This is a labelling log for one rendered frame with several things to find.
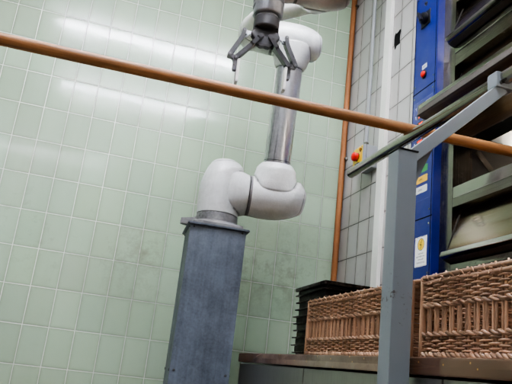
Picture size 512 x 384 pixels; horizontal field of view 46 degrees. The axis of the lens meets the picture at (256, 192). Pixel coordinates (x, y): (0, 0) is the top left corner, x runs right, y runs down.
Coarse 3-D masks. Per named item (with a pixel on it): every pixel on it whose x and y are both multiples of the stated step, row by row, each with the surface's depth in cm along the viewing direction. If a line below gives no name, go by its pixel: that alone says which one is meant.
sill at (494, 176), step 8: (504, 168) 176; (480, 176) 187; (488, 176) 182; (496, 176) 179; (504, 176) 175; (464, 184) 194; (472, 184) 189; (480, 184) 186; (488, 184) 182; (456, 192) 197; (464, 192) 193
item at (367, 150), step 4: (364, 144) 259; (364, 148) 258; (368, 148) 259; (372, 148) 259; (376, 148) 260; (360, 152) 259; (364, 152) 257; (368, 152) 258; (372, 152) 259; (360, 156) 258; (364, 156) 257; (368, 156) 258; (360, 160) 258; (356, 164) 262; (376, 164) 258; (368, 168) 259; (372, 168) 259; (364, 172) 265; (368, 172) 264
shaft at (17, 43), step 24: (24, 48) 138; (48, 48) 139; (144, 72) 144; (168, 72) 145; (240, 96) 150; (264, 96) 151; (360, 120) 157; (384, 120) 159; (456, 144) 165; (480, 144) 166
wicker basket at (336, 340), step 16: (416, 288) 119; (320, 304) 161; (336, 304) 152; (352, 304) 143; (368, 304) 136; (416, 304) 119; (320, 320) 159; (336, 320) 151; (352, 320) 142; (368, 320) 134; (416, 320) 118; (320, 336) 158; (336, 336) 148; (352, 336) 140; (368, 336) 132; (416, 336) 117; (304, 352) 165; (320, 352) 155; (336, 352) 146; (352, 352) 139; (368, 352) 131; (416, 352) 116
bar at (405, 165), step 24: (504, 72) 123; (480, 96) 130; (432, 120) 147; (456, 120) 119; (432, 144) 115; (360, 168) 183; (408, 168) 111; (408, 192) 110; (408, 216) 109; (384, 240) 111; (408, 240) 108; (384, 264) 109; (408, 264) 107; (384, 288) 107; (408, 288) 105; (384, 312) 106; (408, 312) 104; (384, 336) 104; (408, 336) 103; (384, 360) 102; (408, 360) 102
